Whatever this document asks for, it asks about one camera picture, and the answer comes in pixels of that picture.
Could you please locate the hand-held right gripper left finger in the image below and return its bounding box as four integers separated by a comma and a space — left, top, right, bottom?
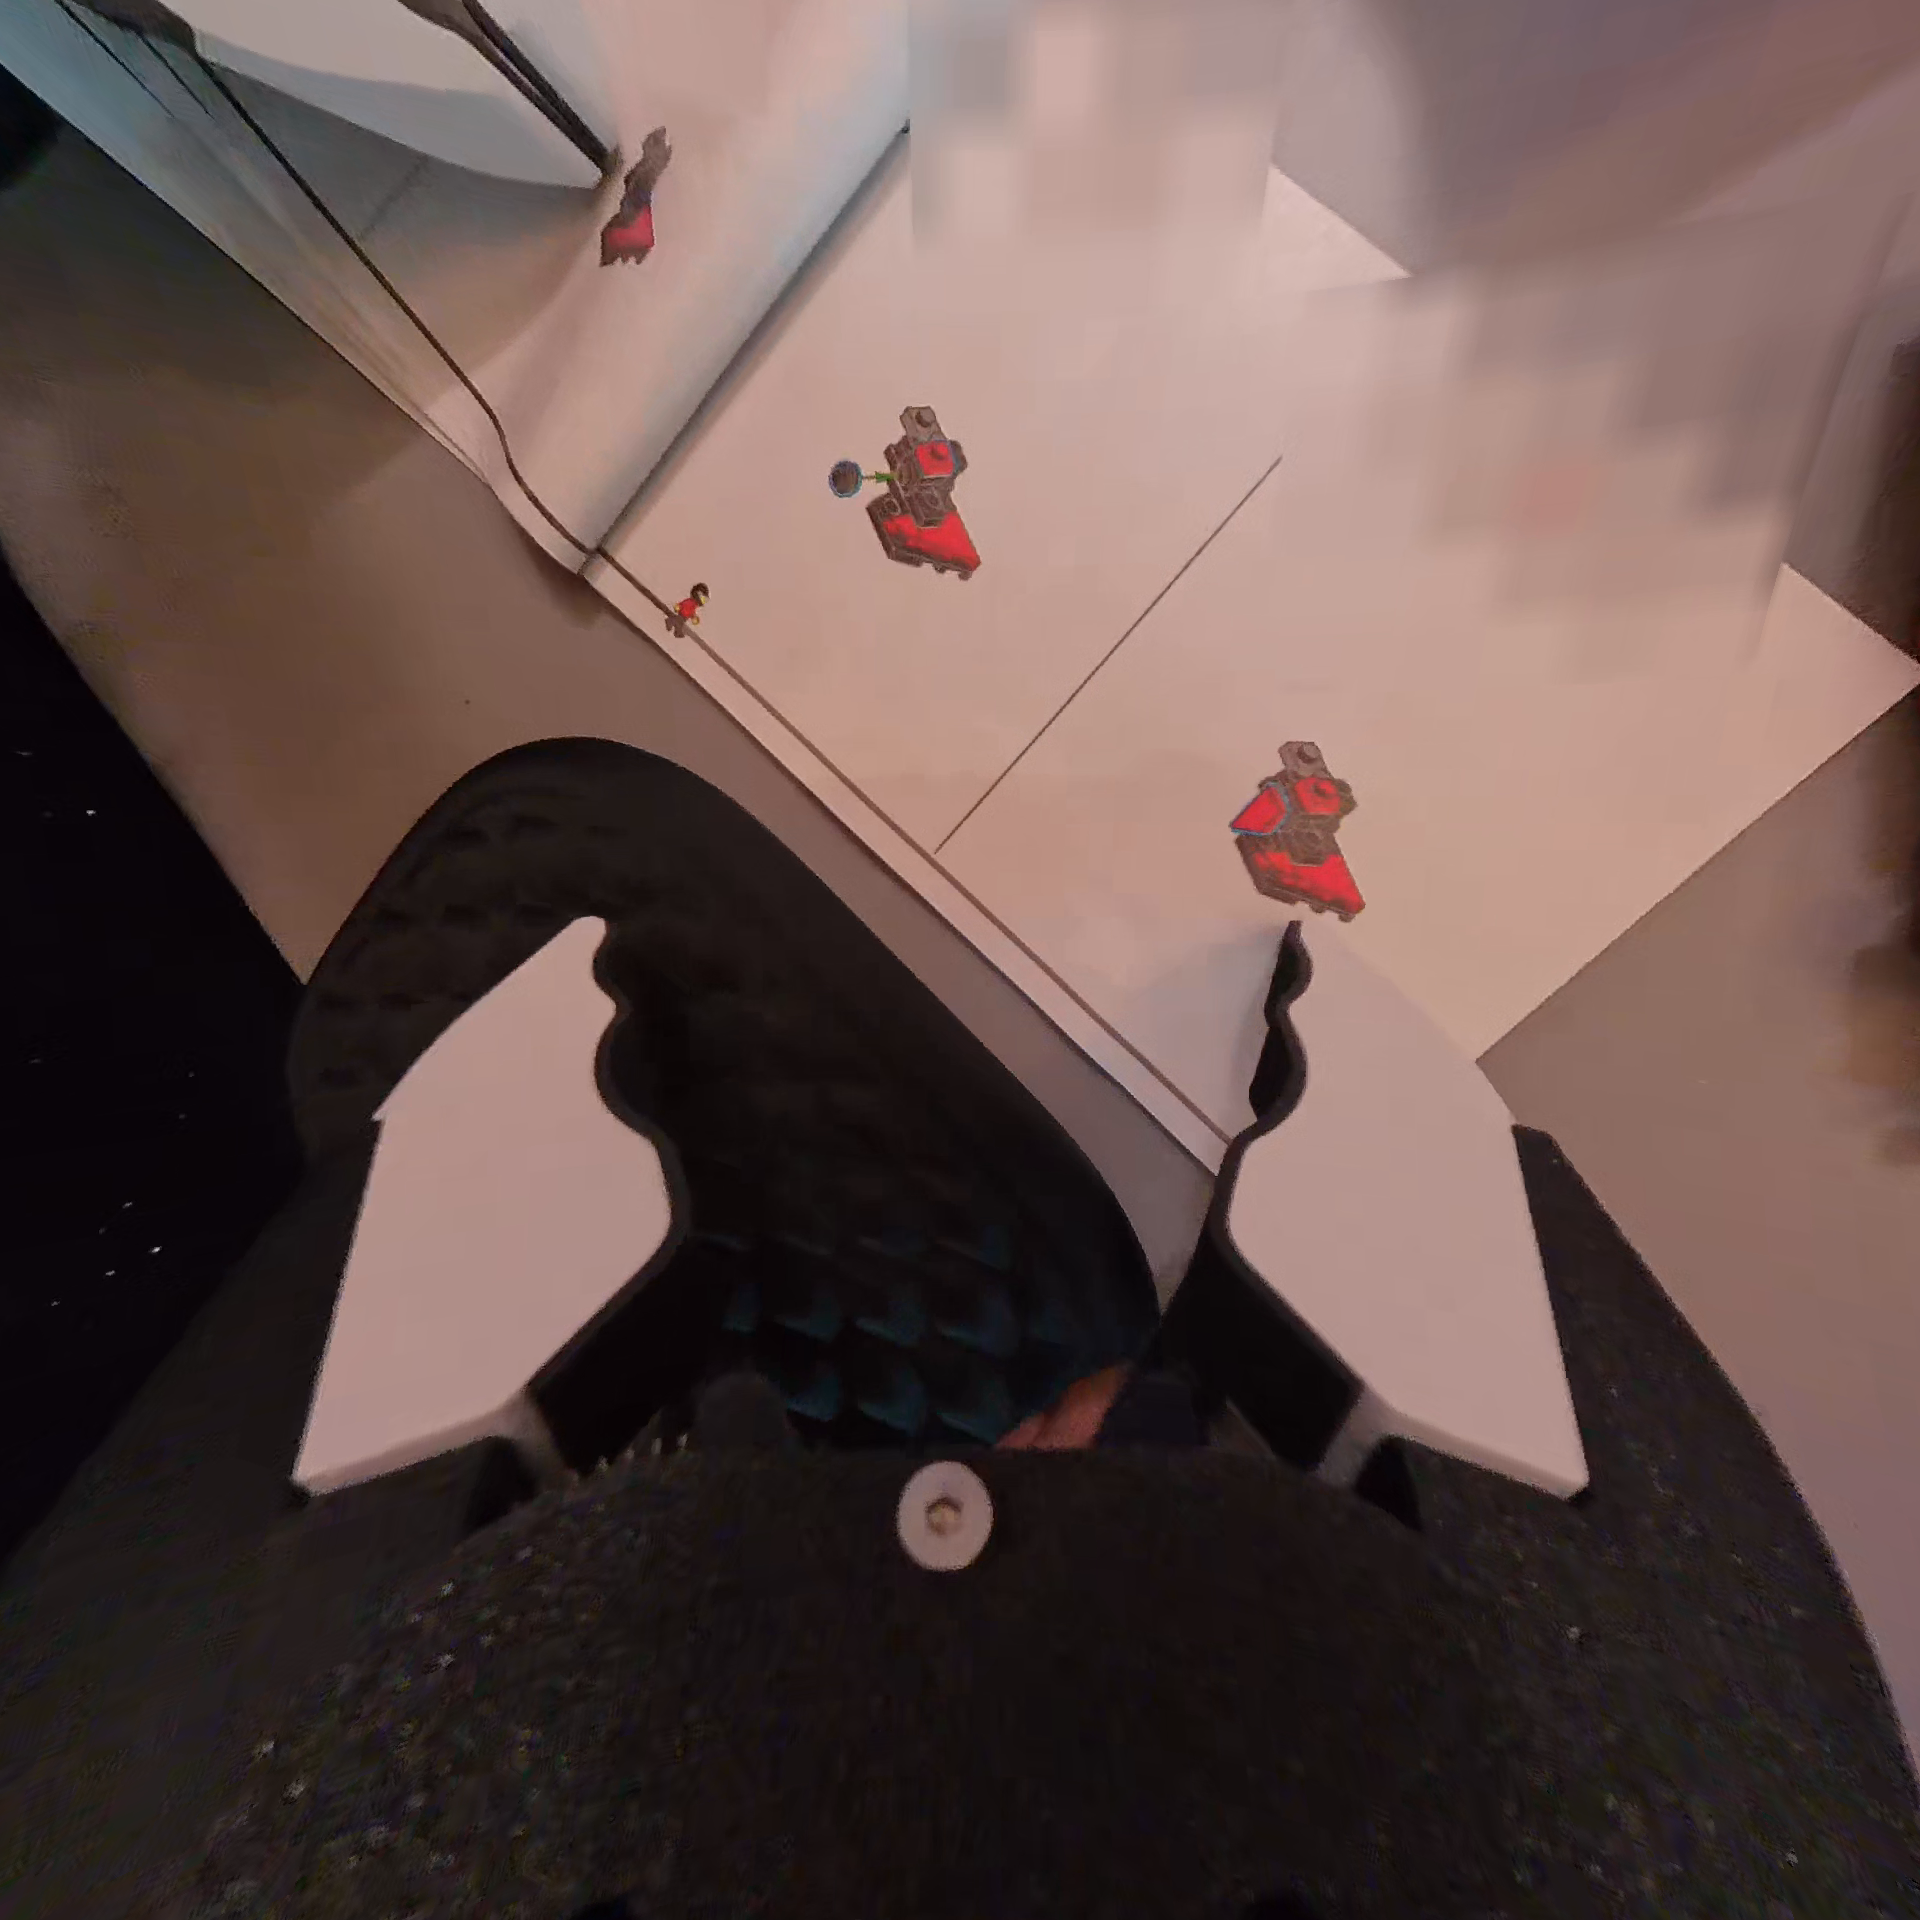
292, 914, 700, 1494

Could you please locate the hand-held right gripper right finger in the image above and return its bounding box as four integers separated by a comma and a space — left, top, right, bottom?
1163, 918, 1592, 1502

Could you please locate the brick model instruction booklet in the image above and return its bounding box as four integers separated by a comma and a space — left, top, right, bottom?
0, 0, 1920, 1172

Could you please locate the person's right hand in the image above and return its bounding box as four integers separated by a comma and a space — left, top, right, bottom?
996, 1356, 1134, 1450

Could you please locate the black bumpy seat cushion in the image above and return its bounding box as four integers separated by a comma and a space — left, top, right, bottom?
289, 738, 1173, 1450

